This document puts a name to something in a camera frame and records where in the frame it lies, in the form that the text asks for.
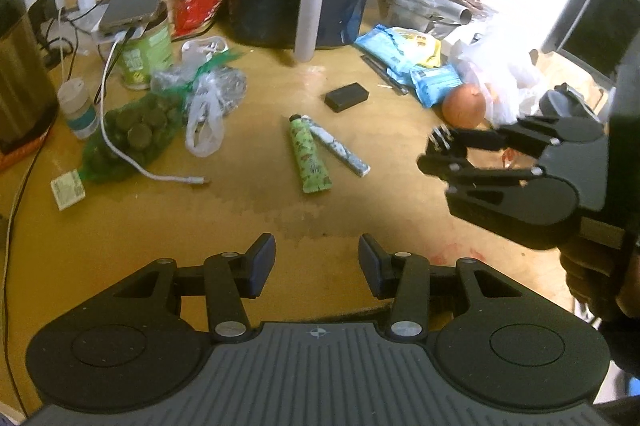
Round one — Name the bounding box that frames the bag of sunflower seeds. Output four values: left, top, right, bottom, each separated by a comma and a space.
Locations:
149, 50, 249, 112

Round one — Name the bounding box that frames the ribbed metal kettle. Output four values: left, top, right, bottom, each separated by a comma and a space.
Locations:
0, 0, 61, 155

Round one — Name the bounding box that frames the grey smartphone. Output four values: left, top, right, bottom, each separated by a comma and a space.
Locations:
98, 0, 166, 32

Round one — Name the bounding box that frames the person's right hand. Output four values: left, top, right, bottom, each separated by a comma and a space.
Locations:
559, 236, 632, 323

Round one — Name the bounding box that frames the yellow cartoon packet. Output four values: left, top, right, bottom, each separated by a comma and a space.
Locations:
394, 27, 444, 68

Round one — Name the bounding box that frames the green labelled tub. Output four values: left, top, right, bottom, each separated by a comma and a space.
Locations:
113, 13, 174, 92

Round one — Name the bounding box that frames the white power bank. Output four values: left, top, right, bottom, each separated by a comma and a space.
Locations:
89, 26, 149, 45

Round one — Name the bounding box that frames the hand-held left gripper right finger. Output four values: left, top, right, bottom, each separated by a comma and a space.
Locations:
358, 233, 522, 343

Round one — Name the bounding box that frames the white charging cable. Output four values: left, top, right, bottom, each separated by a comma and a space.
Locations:
99, 30, 207, 187

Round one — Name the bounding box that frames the white marbled tube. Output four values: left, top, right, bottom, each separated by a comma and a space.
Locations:
302, 115, 372, 178

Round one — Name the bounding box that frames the black rectangular box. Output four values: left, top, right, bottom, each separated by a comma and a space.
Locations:
323, 81, 370, 114

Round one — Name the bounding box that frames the white plastic bag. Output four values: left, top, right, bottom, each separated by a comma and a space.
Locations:
447, 38, 549, 127

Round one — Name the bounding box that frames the small bottle with white cap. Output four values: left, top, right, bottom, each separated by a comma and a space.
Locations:
56, 77, 100, 141

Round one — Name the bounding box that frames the thin white cable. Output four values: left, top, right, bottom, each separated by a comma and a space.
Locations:
56, 0, 77, 83

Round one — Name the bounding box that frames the clear plastic bag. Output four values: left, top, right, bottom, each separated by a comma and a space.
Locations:
184, 75, 226, 159

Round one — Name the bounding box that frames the small yellow-green sachet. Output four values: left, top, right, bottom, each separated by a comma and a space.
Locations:
49, 169, 87, 212

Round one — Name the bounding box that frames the black power adapter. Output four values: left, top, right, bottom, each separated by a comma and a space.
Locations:
28, 0, 61, 43

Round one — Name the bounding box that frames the black computer monitor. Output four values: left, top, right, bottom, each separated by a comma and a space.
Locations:
542, 0, 640, 82

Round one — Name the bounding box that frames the thin black cable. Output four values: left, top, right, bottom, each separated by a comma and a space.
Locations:
0, 140, 47, 413

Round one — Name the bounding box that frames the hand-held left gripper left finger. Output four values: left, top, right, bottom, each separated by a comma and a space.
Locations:
112, 233, 277, 343

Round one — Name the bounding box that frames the white crumpled wrapper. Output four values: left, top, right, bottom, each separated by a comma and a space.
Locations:
180, 36, 231, 67

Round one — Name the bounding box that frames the black pen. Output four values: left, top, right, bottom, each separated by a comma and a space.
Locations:
360, 54, 409, 96

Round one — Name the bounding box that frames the blue packet with barcode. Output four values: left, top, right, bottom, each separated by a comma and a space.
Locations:
409, 64, 461, 109

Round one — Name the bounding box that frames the aluminium foil roll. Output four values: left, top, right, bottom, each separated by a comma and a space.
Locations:
424, 3, 474, 25

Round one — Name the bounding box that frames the blue wet wipes packet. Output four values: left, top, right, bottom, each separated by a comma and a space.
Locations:
353, 24, 416, 80

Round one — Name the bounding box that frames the green mesh bag of discs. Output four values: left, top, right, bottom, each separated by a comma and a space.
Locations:
81, 93, 186, 183

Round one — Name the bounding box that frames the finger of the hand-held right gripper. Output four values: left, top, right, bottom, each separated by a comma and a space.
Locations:
417, 150, 547, 220
450, 115, 607, 156

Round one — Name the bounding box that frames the green patterned tube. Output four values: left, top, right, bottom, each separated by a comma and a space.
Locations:
288, 114, 333, 194

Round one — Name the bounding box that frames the orange kettle base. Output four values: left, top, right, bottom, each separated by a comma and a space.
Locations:
0, 125, 56, 172

